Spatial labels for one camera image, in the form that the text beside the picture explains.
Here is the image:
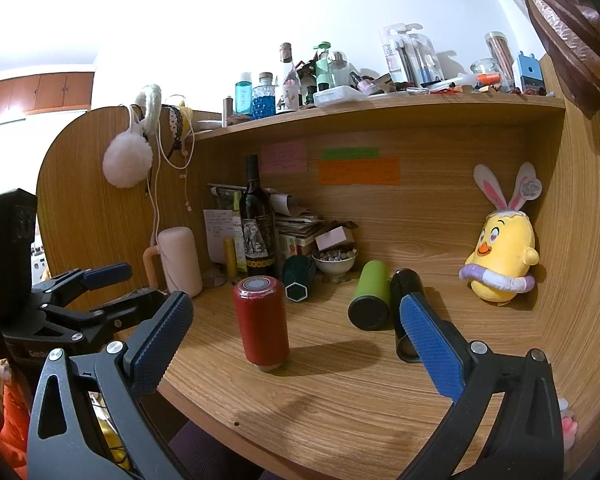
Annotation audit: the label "pink nail polish bottle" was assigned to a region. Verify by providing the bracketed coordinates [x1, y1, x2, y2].
[349, 72, 377, 96]

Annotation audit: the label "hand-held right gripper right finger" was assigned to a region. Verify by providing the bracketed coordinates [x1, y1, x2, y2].
[395, 292, 567, 480]

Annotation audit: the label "clear glass dome bottle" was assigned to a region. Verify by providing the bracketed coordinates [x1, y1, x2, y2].
[328, 50, 350, 89]

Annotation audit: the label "orange cloth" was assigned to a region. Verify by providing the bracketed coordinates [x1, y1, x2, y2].
[0, 360, 32, 480]

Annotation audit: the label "black lace headband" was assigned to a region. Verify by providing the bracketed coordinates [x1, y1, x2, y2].
[166, 105, 187, 162]

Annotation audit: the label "stack of papers and books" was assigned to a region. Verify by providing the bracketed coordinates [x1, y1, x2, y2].
[207, 183, 356, 261]

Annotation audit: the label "yellow headband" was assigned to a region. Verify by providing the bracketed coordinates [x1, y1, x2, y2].
[179, 102, 197, 137]

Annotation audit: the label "blue beads glass bottle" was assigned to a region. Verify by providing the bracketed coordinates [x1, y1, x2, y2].
[251, 72, 277, 116]

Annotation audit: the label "yellow chick plush toy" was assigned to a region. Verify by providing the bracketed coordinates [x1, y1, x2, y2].
[458, 161, 545, 304]

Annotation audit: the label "white fluffy earmuffs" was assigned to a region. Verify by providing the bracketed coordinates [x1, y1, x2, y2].
[102, 83, 164, 190]

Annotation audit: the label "black cup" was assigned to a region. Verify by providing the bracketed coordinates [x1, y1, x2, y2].
[389, 268, 427, 364]

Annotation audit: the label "blister pack of pens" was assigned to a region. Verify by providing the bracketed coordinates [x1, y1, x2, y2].
[405, 32, 439, 87]
[379, 22, 417, 87]

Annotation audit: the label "blue and white box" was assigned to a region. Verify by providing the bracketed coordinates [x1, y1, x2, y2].
[512, 50, 549, 96]

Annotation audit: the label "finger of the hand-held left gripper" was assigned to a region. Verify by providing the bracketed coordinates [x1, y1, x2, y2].
[42, 286, 175, 345]
[30, 262, 134, 311]

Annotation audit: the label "short glass jar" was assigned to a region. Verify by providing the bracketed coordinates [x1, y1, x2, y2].
[469, 58, 497, 87]

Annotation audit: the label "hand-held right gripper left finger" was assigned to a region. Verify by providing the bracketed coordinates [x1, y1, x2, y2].
[26, 290, 196, 480]

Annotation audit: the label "teal liquid bottle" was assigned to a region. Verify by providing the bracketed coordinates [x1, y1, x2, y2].
[233, 72, 254, 117]

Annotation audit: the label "white plastic tray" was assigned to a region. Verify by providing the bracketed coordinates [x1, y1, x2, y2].
[313, 84, 359, 108]

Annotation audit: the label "white bowl of pebbles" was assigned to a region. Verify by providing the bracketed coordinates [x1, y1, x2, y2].
[311, 248, 359, 284]

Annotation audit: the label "red cup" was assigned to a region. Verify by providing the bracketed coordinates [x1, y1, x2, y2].
[232, 275, 291, 374]

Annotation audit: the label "orange capped marker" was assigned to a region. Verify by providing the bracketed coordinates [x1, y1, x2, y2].
[437, 73, 502, 92]

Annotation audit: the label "pink sticky note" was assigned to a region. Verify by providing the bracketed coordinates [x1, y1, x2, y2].
[261, 141, 307, 176]

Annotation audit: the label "green sticky note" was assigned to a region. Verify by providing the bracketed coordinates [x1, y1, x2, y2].
[322, 147, 381, 159]

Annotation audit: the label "white earphone cable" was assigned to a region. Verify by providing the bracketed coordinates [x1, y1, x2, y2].
[144, 92, 197, 242]

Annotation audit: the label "white handwritten paper sheet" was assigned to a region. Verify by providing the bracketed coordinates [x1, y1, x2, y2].
[203, 208, 237, 264]

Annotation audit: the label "dark wine bottle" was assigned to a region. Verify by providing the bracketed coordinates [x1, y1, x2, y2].
[239, 154, 278, 278]

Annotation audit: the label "clear labelled glass bottle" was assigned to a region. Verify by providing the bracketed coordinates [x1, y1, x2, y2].
[274, 42, 301, 114]

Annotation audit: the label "pink mug with handle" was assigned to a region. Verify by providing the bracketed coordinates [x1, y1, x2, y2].
[144, 227, 204, 299]

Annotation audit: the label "yellow tube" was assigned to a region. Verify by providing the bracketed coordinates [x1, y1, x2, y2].
[223, 237, 239, 279]

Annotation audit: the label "tall clear canister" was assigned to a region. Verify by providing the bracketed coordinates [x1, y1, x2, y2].
[483, 31, 516, 92]

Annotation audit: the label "dark green hexagon cup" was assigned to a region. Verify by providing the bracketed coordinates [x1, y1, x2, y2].
[282, 254, 317, 304]

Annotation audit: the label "wooden wall cabinet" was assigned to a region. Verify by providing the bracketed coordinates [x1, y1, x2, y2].
[0, 70, 95, 127]

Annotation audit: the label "wooden desk hutch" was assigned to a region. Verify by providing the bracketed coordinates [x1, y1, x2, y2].
[35, 55, 600, 480]

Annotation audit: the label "orange sticky note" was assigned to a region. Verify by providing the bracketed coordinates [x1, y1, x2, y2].
[317, 157, 402, 187]

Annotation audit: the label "green pump bottle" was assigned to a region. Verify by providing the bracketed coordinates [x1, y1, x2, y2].
[313, 40, 332, 94]

